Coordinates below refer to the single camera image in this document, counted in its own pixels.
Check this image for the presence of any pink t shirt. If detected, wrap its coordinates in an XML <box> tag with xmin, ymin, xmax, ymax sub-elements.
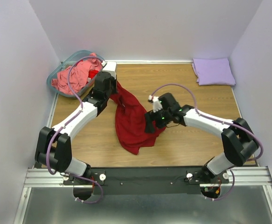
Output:
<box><xmin>47</xmin><ymin>53</ymin><xmax>103</xmax><ymax>97</ymax></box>

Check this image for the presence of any clear blue plastic bin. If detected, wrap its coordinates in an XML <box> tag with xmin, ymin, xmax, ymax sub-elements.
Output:
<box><xmin>47</xmin><ymin>50</ymin><xmax>104</xmax><ymax>98</ymax></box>

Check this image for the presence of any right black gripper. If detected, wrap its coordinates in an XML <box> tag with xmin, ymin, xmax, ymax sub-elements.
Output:
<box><xmin>144</xmin><ymin>105</ymin><xmax>172</xmax><ymax>133</ymax></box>

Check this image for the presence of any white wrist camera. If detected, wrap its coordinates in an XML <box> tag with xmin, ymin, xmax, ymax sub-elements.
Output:
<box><xmin>148</xmin><ymin>95</ymin><xmax>163</xmax><ymax>112</ymax></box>
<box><xmin>102</xmin><ymin>61</ymin><xmax>117</xmax><ymax>79</ymax></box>

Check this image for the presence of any dark red t shirt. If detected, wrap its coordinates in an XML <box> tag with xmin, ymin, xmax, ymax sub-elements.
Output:
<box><xmin>110</xmin><ymin>83</ymin><xmax>165</xmax><ymax>155</ymax></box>

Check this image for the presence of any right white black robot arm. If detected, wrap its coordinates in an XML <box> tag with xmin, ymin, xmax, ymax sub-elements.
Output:
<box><xmin>145</xmin><ymin>93</ymin><xmax>259</xmax><ymax>183</ymax></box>

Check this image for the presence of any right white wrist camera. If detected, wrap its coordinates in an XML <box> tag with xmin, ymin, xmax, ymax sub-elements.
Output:
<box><xmin>148</xmin><ymin>95</ymin><xmax>163</xmax><ymax>112</ymax></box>

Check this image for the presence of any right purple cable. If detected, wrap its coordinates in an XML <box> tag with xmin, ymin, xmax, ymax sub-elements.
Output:
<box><xmin>149</xmin><ymin>83</ymin><xmax>264</xmax><ymax>202</ymax></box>

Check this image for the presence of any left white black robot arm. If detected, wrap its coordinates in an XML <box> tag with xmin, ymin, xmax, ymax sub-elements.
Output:
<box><xmin>35</xmin><ymin>70</ymin><xmax>117</xmax><ymax>184</ymax></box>

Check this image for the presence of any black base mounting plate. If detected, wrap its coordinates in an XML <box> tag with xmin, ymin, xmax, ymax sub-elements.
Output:
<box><xmin>63</xmin><ymin>166</ymin><xmax>230</xmax><ymax>196</ymax></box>

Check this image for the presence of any folded lavender t shirt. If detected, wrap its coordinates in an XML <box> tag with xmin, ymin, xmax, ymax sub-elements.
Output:
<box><xmin>192</xmin><ymin>58</ymin><xmax>236</xmax><ymax>86</ymax></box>

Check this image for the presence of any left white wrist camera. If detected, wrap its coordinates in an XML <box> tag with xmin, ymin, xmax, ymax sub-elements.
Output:
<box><xmin>102</xmin><ymin>61</ymin><xmax>117</xmax><ymax>79</ymax></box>

